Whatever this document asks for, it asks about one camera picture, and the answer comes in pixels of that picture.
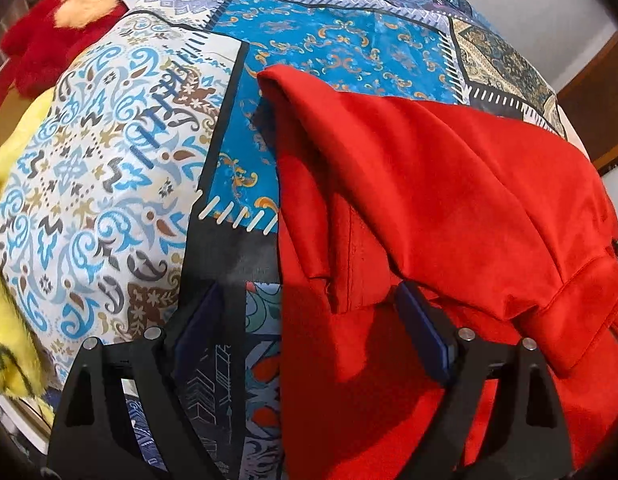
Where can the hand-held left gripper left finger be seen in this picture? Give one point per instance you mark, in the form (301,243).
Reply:
(199,332)

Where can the red plush toy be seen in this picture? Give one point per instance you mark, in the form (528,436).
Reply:
(44,45)

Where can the red zip jacket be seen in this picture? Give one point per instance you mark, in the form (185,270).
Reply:
(439,210)

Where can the yellow fluffy blanket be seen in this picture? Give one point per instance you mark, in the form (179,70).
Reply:
(14,320)

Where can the wooden wardrobe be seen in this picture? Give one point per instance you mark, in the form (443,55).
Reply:
(601,105)

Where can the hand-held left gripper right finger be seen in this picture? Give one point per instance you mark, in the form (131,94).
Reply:
(421,332)

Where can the blue patterned patchwork quilt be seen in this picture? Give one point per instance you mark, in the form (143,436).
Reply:
(139,170)

